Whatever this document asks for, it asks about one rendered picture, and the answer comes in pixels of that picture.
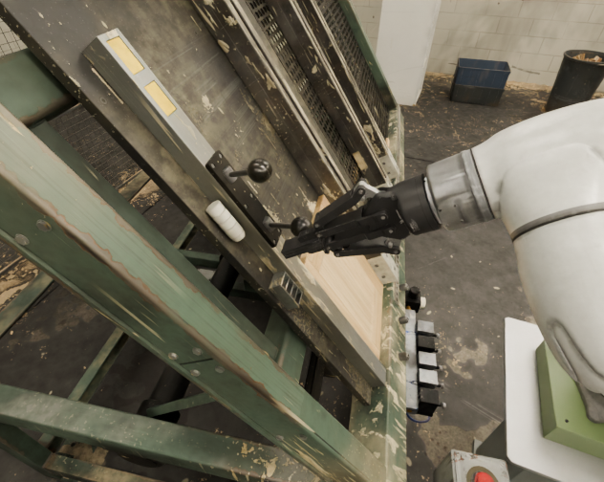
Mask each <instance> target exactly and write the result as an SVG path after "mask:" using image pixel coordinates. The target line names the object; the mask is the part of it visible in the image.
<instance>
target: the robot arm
mask: <svg viewBox="0 0 604 482"><path fill-rule="evenodd" d="M470 149H471V151H470ZM470 149H468V150H464V151H462V152H461V153H459V154H456V155H454V156H451V157H448V158H446V159H443V160H441V161H438V162H435V163H433V164H430V165H429V166H428V167H427V168H426V176H425V175H424V174H423V173H422V174H419V175H417V176H414V177H411V178H409V179H406V180H403V181H401V182H398V183H397V184H395V185H394V186H389V187H384V186H383V187H379V188H374V187H372V186H369V185H367V180H366V179H365V178H360V179H358V181H357V182H356V184H355V186H354V187H353V188H352V189H351V190H349V191H348V192H346V193H345V194H344V195H342V196H341V197H339V198H338V199H336V200H335V201H333V202H332V203H330V204H329V205H327V206H326V207H325V208H323V209H322V210H320V211H319V212H318V213H317V214H316V215H315V217H314V221H313V227H312V228H309V229H307V230H302V231H300V232H299V235H298V236H296V237H294V238H291V239H288V240H286V241H285V243H284V246H283V249H282V251H281V253H282V254H283V255H284V257H285V258H286V259H288V258H291V257H294V256H297V255H299V254H303V253H306V252H308V253H316V252H321V251H323V252H324V253H326V254H329V253H330V251H331V252H333V253H334V256H335V257H345V256H355V255H365V254H375V253H390V254H400V243H401V240H402V239H405V238H407V237H408V236H409V235H410V234H414V235H420V234H423V233H427V232H429V231H433V230H439V229H441V228H442V224H443V225H444V227H445V228H446V229H447V230H449V231H453V230H458V229H462V228H465V227H469V226H472V225H476V224H479V223H483V222H489V221H490V220H492V219H493V217H494V219H497V218H501V219H502V221H503V223H504V224H505V226H506V228H507V231H508V233H509V236H510V238H511V241H512V244H513V247H514V250H515V254H516V259H517V268H518V273H519V275H520V279H521V283H522V286H523V289H524V292H525V295H526V298H527V300H528V305H529V307H530V310H531V311H532V314H533V316H534V319H535V321H536V323H537V326H538V328H539V330H540V332H541V334H542V336H543V338H544V340H545V342H546V344H547V346H548V348H549V349H550V351H551V353H552V354H553V355H554V357H555V358H556V360H557V361H558V362H559V364H560V365H561V366H562V368H563V369H564V370H565V371H566V372H567V373H568V374H569V375H570V377H571V378H572V379H573V380H574V381H575V383H576V386H577V388H578V391H579V393H580V396H581V398H582V401H583V403H584V406H585V408H586V416H587V418H588V419H589V420H590V421H591V422H593V423H595V424H601V423H604V99H594V100H589V101H585V102H581V103H576V104H574V105H570V106H567V107H563V108H560V109H556V110H553V111H550V112H548V113H545V114H542V115H539V116H536V117H533V118H530V119H528V120H524V121H521V122H519V123H516V124H514V125H512V126H510V127H508V128H506V129H504V130H502V131H500V132H498V133H496V134H495V135H493V136H492V137H491V138H489V139H488V140H487V141H485V142H483V143H481V144H479V145H477V146H475V147H473V148H470ZM370 197H371V198H370ZM367 198H370V199H369V201H368V202H367V203H366V205H363V206H360V207H359V208H358V209H356V210H353V211H350V212H348V213H345V214H342V213H343V212H345V211H347V210H348V209H350V208H352V207H353V206H355V205H356V204H357V203H358V202H359V201H361V202H363V201H364V200H366V199H367ZM340 214H342V215H340ZM342 249H344V250H342Z"/></svg>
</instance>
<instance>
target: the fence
mask: <svg viewBox="0 0 604 482"><path fill-rule="evenodd" d="M116 37H119V38H120V39H121V40H122V42H123V43H124V44H125V45H126V47H127V48H128V49H129V50H130V52H131V53H132V54H133V55H134V57H135V58H136V59H137V60H138V62H139V63H140V64H141V66H142V67H143V70H142V71H140V72H139V73H137V74H135V75H133V74H132V72H131V71H130V70H129V69H128V67H127V66H126V65H125V64H124V63H123V61H122V60H121V59H120V58H119V56H118V55H117V54H116V53H115V51H114V50H113V49H112V48H111V46H110V45H109V44H108V43H107V41H109V40H112V39H114V38H116ZM82 53H83V54H84V55H85V56H86V57H87V59H88V60H89V61H90V62H91V63H92V64H93V66H94V67H95V68H96V69H97V70H98V71H99V73H100V74H101V75H102V76H103V77H104V78H105V80H106V81H107V82H108V83H109V84H110V85H111V86H112V88H113V89H114V90H115V91H116V92H117V93H118V94H119V96H120V97H121V98H122V99H123V100H124V102H125V103H126V104H127V105H128V106H129V107H130V108H131V110H132V111H133V112H134V113H135V114H136V115H137V117H138V118H139V119H140V120H141V121H142V122H143V124H144V125H145V126H146V127H147V128H148V129H149V131H150V132H151V133H152V134H153V135H154V136H155V137H156V139H157V140H158V141H159V142H160V143H161V144H162V146H163V147H164V148H165V149H166V150H167V151H168V153H169V154H170V155H171V156H172V157H173V158H174V160H175V161H176V162H177V163H178V164H179V165H180V166H181V168H182V169H183V170H184V171H185V172H186V174H187V175H188V176H189V177H190V178H191V179H192V180H193V182H194V183H195V184H196V185H197V186H198V187H199V189H200V190H201V191H202V192H203V193H204V194H205V196H206V197H207V198H208V199H209V200H210V201H211V203H213V202H215V201H217V200H218V201H220V202H221V203H222V204H223V205H224V207H225V208H226V209H227V210H228V211H229V213H230V214H231V215H232V216H233V217H234V218H235V220H236V221H237V222H238V223H239V224H240V226H241V227H242V228H243V230H244V231H245V237H244V238H243V239H244V240H245V241H246V242H247V243H248V245H249V246H250V247H251V248H252V249H253V250H254V251H255V253H256V254H257V255H258V256H259V257H260V258H261V260H262V261H263V262H264V263H265V264H266V265H267V266H268V268H269V269H270V270H271V271H272V272H273V274H278V273H282V272H286V273H287V274H288V275H289V277H290V278H291V279H292V280H293V282H294V283H295V284H296V285H297V286H298V287H299V289H300V290H301V291H302V292H303V294H302V296H301V300H300V305H301V306H302V307H303V308H304V309H305V311H306V312H307V313H308V314H309V315H310V316H311V317H312V319H313V320H314V321H315V322H316V323H317V325H318V326H319V327H320V328H321V329H322V330H323V331H324V333H325V334H326V335H327V336H328V337H329V338H330V340H331V341H332V342H333V343H334V344H335V345H336V347H337V348H338V349H339V350H340V351H341V352H342V354H343V355H344V356H345V357H346V358H347V359H348V360H349V362H350V363H351V364H352V365H353V366H354V367H355V369H356V370H357V371H358V372H359V373H360V374H361V376H362V377H363V378H364V379H365V380H366V381H367V383H368V384H369V385H370V386H371V387H376V386H385V383H386V368H385V367H384V366H383V364H382V363H381V362H380V361H379V359H378V358H377V356H376V355H375V354H374V353H373V351H372V350H371V349H370V348H369V346H368V345H367V344H366V343H365V341H364V340H363V339H362V337H361V336H360V335H359V334H358V332H357V331H356V330H355V328H354V327H353V326H352V324H351V323H350V322H349V321H348V319H346V318H345V317H344V315H343V314H342V313H341V312H340V310H339V309H338V308H337V306H336V305H335V304H334V302H333V301H332V300H331V299H330V297H329V296H328V295H327V294H326V292H325V291H324V290H323V288H322V287H321V286H320V285H319V283H318V282H317V281H316V280H315V278H314V277H313V275H312V274H311V273H310V272H309V270H308V269H307V268H306V267H305V265H304V264H303V263H302V262H301V260H300V259H299V258H298V256H294V257H291V258H288V259H286V258H285V257H284V255H283V254H282V253H281V251H282V249H283V246H284V243H285V240H284V238H283V237H282V236H281V235H280V238H279V241H278V243H277V246H276V247H274V248H272V247H271V246H270V245H269V243H268V242H267V241H266V240H265V238H264V237H263V236H262V235H261V234H260V232H259V231H258V230H257V229H256V228H255V227H254V226H253V225H252V224H251V223H250V221H249V220H248V218H247V217H246V215H245V214H244V213H243V212H242V211H241V210H240V209H239V208H238V207H237V205H236V204H235V203H234V202H233V201H232V199H231V198H230V197H229V196H228V194H227V193H226V192H225V191H224V189H223V188H222V187H221V186H220V185H219V183H218V182H217V181H216V180H215V178H214V177H213V176H212V175H211V174H210V172H209V171H208V170H207V169H206V168H205V164H206V163H207V162H208V160H209V159H210V158H211V157H212V155H213V154H214V153H215V151H214V150H213V149H212V147H211V146H210V145H209V144H208V142H207V141H206V140H205V138H204V137H203V136H202V134H201V133H200V132H199V131H198V129H197V128H196V127H195V125H194V124H193V123H192V122H191V120H190V119H189V118H188V117H187V115H186V114H185V113H184V112H183V110H182V109H181V107H180V106H179V105H178V104H177V102H176V101H175V100H174V99H173V98H172V97H171V96H170V95H169V93H168V92H167V91H166V89H165V88H164V87H163V86H162V84H161V83H160V82H159V80H158V79H157V78H156V76H155V75H154V74H153V73H152V71H151V70H150V69H149V68H148V66H147V65H146V64H145V63H144V61H143V60H142V59H141V57H140V56H139V55H138V53H137V52H136V51H135V50H134V48H133V47H132V46H131V45H130V43H129V42H128V41H127V39H126V38H125V37H124V36H123V34H122V33H121V32H120V31H119V29H114V30H111V31H110V32H107V33H103V34H101V35H99V36H97V37H96V38H95V39H94V40H93V41H92V42H91V43H90V44H89V45H88V46H87V47H86V48H85V49H84V50H83V51H82ZM152 81H155V82H156V84H157V85H158V86H159V87H160V89H161V90H162V91H163V93H164V94H165V95H166V96H167V98H168V99H169V100H170V101H171V103H172V104H173V105H174V106H175V108H176V110H175V111H174V112H172V113H171V114H170V115H169V116H168V117H167V115H166V114H165V113H164V112H163V110H162V109H161V108H160V106H159V105H158V104H157V103H156V102H155V101H154V99H153V98H152V97H151V96H150V94H149V93H148V92H147V91H146V90H145V88H144V87H145V86H146V85H148V84H149V83H151V82H152Z"/></svg>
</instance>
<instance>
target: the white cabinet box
mask: <svg viewBox="0 0 604 482"><path fill-rule="evenodd" d="M441 1H442V0H383V1H382V8H381V16H380V23H379V31H378V39H377V52H376V57H377V60H378V62H379V65H380V67H381V69H382V71H383V73H384V75H385V77H386V79H387V81H388V84H389V86H390V88H391V90H392V93H393V95H394V97H395V99H396V101H397V104H403V105H410V106H413V105H414V106H415V105H416V102H417V100H418V98H419V95H420V93H421V89H422V85H423V81H424V76H425V71H426V67H427V62H428V58H429V54H430V50H431V45H432V41H433V36H434V31H435V28H436V23H437V19H438V14H439V10H440V5H441Z"/></svg>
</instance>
